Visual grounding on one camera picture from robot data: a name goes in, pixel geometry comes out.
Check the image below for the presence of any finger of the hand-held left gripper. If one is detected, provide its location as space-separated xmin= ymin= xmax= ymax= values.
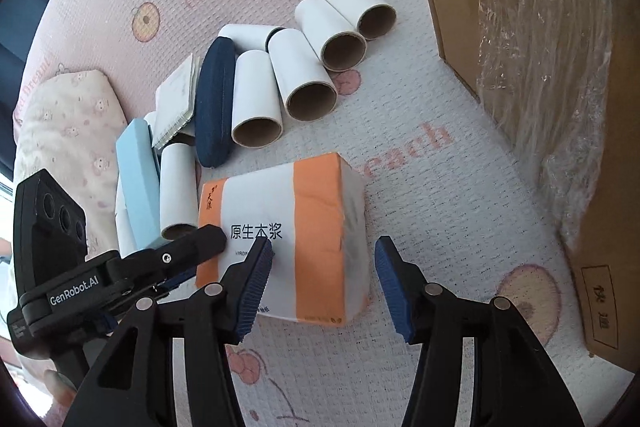
xmin=120 ymin=224 xmax=228 ymax=296

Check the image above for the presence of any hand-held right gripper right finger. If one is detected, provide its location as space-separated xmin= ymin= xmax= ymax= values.
xmin=375 ymin=236 xmax=583 ymax=427

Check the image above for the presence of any orange white tissue pack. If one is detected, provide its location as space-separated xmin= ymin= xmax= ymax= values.
xmin=196 ymin=152 xmax=373 ymax=328

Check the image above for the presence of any navy glasses case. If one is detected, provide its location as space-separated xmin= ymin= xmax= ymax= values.
xmin=194 ymin=36 xmax=237 ymax=168

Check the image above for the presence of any light blue case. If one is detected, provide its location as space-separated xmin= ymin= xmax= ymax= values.
xmin=116 ymin=118 xmax=163 ymax=250

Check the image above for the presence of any clear plastic wrap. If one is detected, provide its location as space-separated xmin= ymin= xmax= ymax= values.
xmin=470 ymin=0 xmax=621 ymax=253

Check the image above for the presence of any cream floral pillow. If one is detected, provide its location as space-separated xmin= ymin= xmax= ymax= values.
xmin=12 ymin=72 xmax=128 ymax=278

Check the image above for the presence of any dark blue cloth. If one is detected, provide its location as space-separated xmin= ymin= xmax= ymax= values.
xmin=0 ymin=0 xmax=71 ymax=178

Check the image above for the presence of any white notebook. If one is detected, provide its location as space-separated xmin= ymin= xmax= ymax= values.
xmin=150 ymin=54 xmax=203 ymax=150

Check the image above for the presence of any group of white cardboard tubes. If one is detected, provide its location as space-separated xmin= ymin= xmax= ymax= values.
xmin=114 ymin=0 xmax=398 ymax=253

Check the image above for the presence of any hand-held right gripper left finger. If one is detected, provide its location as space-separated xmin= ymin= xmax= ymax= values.
xmin=72 ymin=237 xmax=275 ymax=427

